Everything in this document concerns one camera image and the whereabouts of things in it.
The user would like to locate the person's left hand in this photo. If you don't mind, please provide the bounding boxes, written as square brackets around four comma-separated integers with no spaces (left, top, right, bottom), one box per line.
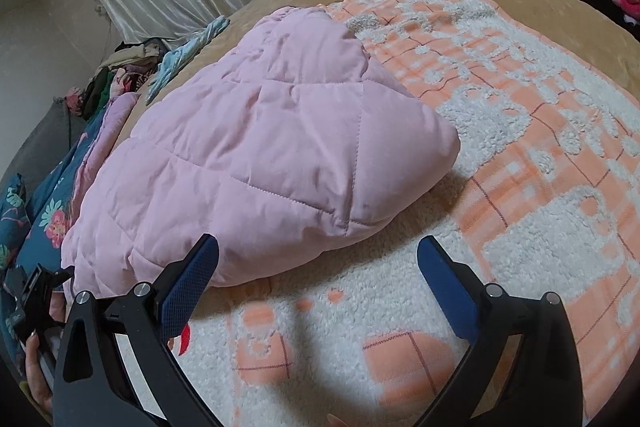
[22,331,56,413]

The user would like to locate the orange white checked blanket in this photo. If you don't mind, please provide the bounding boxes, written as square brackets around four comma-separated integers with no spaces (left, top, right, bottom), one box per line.
[115,0,640,427]

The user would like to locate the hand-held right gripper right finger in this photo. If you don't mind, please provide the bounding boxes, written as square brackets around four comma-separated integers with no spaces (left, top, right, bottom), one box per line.
[415,235,584,427]

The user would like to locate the blue floral pillow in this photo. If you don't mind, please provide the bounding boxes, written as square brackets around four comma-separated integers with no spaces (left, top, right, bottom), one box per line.
[0,173,29,270]

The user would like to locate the light blue cloth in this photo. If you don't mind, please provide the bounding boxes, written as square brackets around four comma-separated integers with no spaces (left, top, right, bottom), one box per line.
[147,16,232,100]

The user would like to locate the blue floral quilt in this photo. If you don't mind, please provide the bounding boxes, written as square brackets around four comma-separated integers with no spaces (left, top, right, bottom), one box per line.
[0,92,142,358]

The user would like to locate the pink quilted jacket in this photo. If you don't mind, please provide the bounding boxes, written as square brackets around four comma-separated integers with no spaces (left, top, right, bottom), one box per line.
[60,5,461,301]

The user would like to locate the grey headboard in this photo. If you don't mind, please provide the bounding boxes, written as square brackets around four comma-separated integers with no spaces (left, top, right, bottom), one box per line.
[0,99,89,188]

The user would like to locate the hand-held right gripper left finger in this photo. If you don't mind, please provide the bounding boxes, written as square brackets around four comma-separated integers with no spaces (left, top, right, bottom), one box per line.
[52,233,223,427]

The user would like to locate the pile of mixed clothes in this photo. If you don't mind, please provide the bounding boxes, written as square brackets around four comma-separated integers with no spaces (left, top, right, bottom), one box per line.
[62,36,174,120]

